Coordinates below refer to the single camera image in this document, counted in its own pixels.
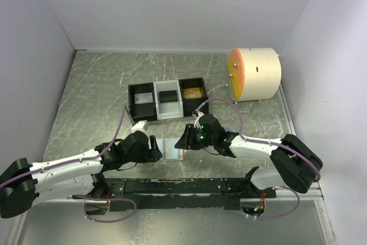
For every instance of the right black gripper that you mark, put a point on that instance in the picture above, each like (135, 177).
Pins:
(187, 140)

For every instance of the black card in tray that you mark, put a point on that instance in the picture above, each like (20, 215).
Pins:
(168, 96)

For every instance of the tan leather card holder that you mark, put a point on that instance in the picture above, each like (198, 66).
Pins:
(169, 152)

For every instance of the gold card in tray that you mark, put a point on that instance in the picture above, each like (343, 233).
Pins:
(192, 93)

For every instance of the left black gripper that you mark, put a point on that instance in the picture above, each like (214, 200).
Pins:
(152, 154)

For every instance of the silver card in tray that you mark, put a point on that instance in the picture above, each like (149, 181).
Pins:
(143, 98)

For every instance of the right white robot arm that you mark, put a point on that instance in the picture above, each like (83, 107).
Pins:
(292, 163)

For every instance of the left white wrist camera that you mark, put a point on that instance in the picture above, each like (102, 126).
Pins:
(141, 126)

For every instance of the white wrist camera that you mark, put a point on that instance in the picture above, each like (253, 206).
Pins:
(198, 115)
(141, 126)

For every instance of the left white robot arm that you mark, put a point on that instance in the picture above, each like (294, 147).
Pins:
(24, 185)

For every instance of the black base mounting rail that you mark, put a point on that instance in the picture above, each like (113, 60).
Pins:
(223, 193)

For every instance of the three-compartment black white tray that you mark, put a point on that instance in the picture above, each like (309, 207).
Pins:
(162, 111)

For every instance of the cream drum with orange face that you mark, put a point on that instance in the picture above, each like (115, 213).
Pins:
(254, 73)

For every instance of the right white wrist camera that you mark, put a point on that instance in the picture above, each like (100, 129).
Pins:
(198, 115)

